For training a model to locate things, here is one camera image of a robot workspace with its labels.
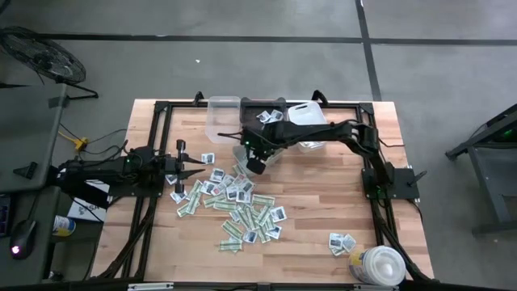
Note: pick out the white cardboard box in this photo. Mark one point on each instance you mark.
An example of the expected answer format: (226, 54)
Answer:
(87, 210)

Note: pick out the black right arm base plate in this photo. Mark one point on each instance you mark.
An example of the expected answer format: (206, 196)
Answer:
(404, 188)

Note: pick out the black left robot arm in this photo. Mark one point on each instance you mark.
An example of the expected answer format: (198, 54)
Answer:
(105, 169)

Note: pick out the black plastic bin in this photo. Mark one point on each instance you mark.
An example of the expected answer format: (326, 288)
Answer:
(252, 115)

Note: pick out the white blue yellow can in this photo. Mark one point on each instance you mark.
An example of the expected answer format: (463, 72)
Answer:
(64, 225)

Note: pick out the yellow power plug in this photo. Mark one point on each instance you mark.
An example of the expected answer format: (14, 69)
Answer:
(82, 142)

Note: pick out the grey plastic bin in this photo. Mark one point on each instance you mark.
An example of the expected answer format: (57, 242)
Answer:
(238, 155)

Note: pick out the silver metal bracket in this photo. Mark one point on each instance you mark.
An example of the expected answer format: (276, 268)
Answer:
(149, 286)
(375, 288)

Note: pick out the grey desk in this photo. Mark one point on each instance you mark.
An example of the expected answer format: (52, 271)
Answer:
(28, 271)

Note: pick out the green striped adhesive bandage packet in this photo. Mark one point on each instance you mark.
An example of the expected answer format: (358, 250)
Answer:
(188, 208)
(263, 200)
(244, 217)
(229, 246)
(254, 214)
(232, 229)
(238, 169)
(195, 191)
(214, 199)
(263, 235)
(263, 215)
(224, 206)

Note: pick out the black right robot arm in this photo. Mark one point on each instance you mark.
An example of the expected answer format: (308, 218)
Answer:
(315, 133)

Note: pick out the black bracket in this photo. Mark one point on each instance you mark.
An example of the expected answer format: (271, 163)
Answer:
(27, 169)

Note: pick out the white plastic bin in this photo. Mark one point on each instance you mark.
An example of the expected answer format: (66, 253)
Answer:
(307, 115)

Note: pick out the black metal cart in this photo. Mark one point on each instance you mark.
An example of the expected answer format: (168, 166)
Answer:
(488, 169)

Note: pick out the black keyboard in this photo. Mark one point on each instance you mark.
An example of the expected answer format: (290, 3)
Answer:
(4, 214)

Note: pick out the grey side table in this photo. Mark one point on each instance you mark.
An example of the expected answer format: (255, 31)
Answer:
(28, 133)

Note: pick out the black floor fan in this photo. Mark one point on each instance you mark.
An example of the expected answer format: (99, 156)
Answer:
(44, 56)

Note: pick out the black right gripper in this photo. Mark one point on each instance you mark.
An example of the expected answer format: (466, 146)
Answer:
(256, 166)

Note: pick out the white-lidded wipes canister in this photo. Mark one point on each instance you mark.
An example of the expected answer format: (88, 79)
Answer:
(381, 266)

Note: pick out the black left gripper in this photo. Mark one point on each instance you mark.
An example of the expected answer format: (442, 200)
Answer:
(171, 165)

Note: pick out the black computer mouse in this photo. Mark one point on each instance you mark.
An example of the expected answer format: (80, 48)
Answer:
(24, 238)

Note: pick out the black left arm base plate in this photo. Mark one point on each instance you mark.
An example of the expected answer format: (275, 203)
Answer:
(133, 192)

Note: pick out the clear plastic bin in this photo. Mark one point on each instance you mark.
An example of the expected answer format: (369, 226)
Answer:
(222, 121)

